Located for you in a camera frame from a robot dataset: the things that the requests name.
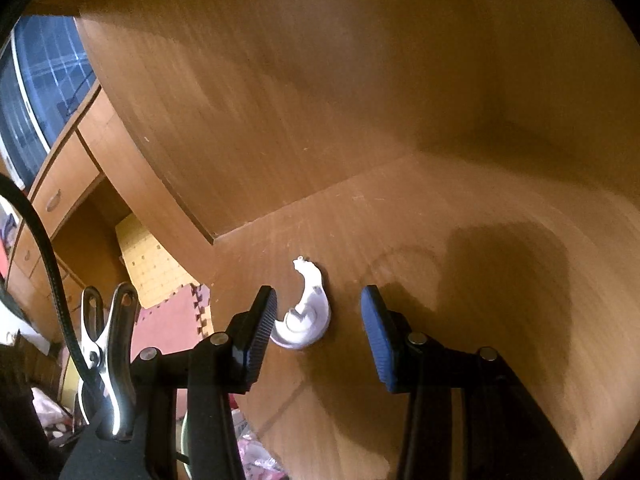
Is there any pink plastic wrapper pack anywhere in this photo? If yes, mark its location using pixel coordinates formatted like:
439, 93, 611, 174
232, 408, 288, 480

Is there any red green trash bin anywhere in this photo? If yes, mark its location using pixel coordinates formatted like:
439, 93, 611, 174
179, 413, 192, 479

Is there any white torn plastic piece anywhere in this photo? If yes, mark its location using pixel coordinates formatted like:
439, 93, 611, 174
270, 256, 331, 350

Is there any pink foam floor mat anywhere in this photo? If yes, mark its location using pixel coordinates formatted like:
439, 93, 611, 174
130, 284, 215, 361

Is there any metal spring clamp right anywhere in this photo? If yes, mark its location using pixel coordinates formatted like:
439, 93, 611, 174
77, 283, 139, 441

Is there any wooden desk with drawers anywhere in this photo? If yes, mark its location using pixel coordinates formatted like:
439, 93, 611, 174
4, 84, 222, 346

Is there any wooden corner shelf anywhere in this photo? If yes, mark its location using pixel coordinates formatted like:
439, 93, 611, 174
29, 0, 639, 479

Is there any window with blue glass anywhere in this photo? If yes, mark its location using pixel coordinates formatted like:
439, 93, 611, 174
1, 15, 96, 190

